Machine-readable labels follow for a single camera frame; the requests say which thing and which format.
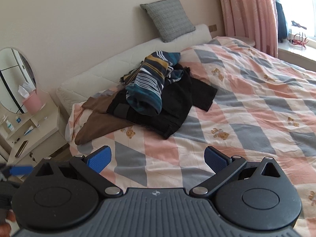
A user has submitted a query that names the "teal striped knit garment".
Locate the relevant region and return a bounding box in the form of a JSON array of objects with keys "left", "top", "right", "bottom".
[{"left": 120, "top": 50, "right": 184, "bottom": 116}]

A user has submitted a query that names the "white dressing table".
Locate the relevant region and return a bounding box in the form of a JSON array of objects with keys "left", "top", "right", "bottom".
[{"left": 1, "top": 89, "right": 67, "bottom": 166}]

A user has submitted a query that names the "brown garment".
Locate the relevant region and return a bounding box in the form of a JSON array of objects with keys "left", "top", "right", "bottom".
[{"left": 74, "top": 91, "right": 133, "bottom": 146}]

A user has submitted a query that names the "white tube on shelf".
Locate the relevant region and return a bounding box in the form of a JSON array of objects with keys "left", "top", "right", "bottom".
[{"left": 24, "top": 126, "right": 34, "bottom": 136}]

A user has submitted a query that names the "white pump bottle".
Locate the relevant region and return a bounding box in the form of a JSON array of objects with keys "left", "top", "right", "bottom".
[{"left": 5, "top": 119, "right": 15, "bottom": 132}]

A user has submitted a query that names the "pink tissue bucket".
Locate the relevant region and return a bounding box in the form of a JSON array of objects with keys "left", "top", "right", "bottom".
[{"left": 18, "top": 82, "right": 43, "bottom": 115}]

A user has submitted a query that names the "pink grey checked bedspread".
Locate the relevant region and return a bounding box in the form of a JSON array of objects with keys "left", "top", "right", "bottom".
[{"left": 65, "top": 37, "right": 315, "bottom": 236}]

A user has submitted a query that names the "black garment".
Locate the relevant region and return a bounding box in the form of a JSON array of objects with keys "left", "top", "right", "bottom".
[{"left": 107, "top": 64, "right": 217, "bottom": 139}]

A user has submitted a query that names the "white upholstered headboard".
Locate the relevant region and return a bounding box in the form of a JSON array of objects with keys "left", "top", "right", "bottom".
[{"left": 56, "top": 24, "right": 212, "bottom": 114}]

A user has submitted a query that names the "oval mirror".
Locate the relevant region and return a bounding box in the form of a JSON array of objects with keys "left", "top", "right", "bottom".
[{"left": 0, "top": 48, "right": 36, "bottom": 114}]

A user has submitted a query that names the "blue bag on windowsill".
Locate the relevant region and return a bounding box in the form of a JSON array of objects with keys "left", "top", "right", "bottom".
[{"left": 275, "top": 0, "right": 288, "bottom": 43}]

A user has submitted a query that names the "grey plaid pillow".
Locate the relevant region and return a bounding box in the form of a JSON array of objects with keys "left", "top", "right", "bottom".
[{"left": 140, "top": 0, "right": 196, "bottom": 43}]

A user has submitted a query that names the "pink curtain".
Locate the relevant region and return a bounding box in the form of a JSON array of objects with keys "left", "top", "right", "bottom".
[{"left": 220, "top": 0, "right": 278, "bottom": 57}]

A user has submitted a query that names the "red wire rack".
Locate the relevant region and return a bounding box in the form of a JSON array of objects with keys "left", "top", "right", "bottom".
[{"left": 289, "top": 20, "right": 309, "bottom": 50}]

